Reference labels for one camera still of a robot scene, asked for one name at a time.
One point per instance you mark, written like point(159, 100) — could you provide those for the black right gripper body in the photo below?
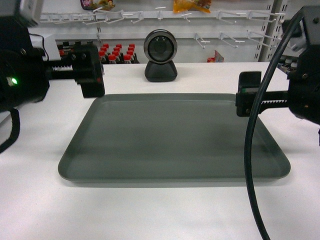
point(303, 94)

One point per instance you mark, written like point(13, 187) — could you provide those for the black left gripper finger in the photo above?
point(87, 70)

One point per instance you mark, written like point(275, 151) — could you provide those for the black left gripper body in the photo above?
point(25, 78)

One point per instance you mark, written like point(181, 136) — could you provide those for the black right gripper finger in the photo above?
point(248, 86)

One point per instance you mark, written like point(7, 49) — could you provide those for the grey rectangular serving tray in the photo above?
point(154, 138)

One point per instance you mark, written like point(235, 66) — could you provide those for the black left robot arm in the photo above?
point(15, 36)

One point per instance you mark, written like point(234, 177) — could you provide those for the black barcode scanner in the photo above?
point(160, 47)

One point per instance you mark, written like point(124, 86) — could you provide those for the white slotted shelf upright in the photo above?
point(273, 29)

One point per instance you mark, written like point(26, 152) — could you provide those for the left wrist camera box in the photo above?
point(29, 12)

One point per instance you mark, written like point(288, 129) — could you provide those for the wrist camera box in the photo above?
point(307, 33)
point(29, 12)

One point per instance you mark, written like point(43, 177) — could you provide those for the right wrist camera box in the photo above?
point(307, 33)

